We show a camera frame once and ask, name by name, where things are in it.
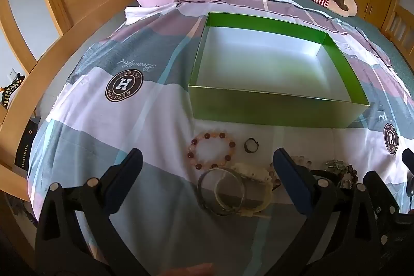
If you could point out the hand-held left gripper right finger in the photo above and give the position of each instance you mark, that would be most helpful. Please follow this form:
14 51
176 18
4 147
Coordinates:
291 185

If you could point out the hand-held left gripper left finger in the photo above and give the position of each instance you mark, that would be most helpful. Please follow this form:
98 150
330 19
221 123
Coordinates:
124 179

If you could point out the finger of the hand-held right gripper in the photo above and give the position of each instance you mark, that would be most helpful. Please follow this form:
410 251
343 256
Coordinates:
409 158
385 198

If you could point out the yellowish translucent bangle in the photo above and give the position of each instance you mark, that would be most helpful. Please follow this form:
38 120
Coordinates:
217 195

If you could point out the clear glass bangle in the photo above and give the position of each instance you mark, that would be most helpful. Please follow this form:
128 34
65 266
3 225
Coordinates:
202 195

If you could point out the green cardboard box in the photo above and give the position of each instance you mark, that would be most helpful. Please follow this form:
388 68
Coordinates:
258 108

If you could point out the printed bed sheet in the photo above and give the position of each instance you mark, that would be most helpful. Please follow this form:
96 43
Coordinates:
129 120

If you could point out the wooden bed frame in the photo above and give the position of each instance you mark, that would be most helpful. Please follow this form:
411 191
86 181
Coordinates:
42 75

